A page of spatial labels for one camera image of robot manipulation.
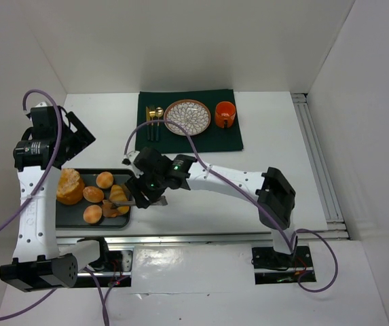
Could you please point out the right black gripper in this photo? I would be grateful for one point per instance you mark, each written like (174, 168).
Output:
(139, 196)

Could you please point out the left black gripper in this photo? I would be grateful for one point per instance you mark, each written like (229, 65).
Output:
(79, 134)

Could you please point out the metal tongs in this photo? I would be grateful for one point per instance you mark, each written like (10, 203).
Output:
(162, 201)

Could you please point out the striped long bread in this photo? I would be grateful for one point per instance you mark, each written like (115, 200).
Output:
(117, 197)

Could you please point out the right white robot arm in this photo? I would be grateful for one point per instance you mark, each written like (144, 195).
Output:
(270, 192)

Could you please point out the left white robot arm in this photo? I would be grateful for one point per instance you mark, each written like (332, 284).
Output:
(37, 263)

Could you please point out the large orange round bread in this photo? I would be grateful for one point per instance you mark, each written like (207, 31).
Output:
(70, 187)

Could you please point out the round bun top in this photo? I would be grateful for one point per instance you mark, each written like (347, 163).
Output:
(105, 180)

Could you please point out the round bun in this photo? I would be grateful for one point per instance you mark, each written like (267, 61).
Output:
(105, 180)
(93, 194)
(92, 214)

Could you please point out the black baking tray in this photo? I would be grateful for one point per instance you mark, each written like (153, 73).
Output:
(71, 216)

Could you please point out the dark green placemat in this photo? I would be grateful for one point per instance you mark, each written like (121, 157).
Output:
(213, 139)

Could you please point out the brown croissant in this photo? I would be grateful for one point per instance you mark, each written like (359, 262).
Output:
(109, 209)

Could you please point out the floral patterned plate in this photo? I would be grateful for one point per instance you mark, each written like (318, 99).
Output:
(193, 116)

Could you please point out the round bun middle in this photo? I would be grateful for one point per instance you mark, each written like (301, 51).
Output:
(93, 194)

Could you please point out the round bun bottom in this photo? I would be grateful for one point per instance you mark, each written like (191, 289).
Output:
(92, 214)

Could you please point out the orange mug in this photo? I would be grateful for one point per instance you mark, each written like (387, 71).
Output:
(225, 114)

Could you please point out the gold spoon dark handle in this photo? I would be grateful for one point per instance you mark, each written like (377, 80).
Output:
(159, 112)

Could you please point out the gold fork dark handle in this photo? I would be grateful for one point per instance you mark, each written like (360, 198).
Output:
(151, 118)

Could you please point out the gold knife dark handle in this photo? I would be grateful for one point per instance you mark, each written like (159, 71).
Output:
(147, 127)

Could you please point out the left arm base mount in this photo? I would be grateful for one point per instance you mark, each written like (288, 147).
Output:
(115, 270)

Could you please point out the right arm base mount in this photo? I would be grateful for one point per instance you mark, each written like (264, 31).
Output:
(271, 267)

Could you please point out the aluminium rail right side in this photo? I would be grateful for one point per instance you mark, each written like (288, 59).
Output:
(330, 204)

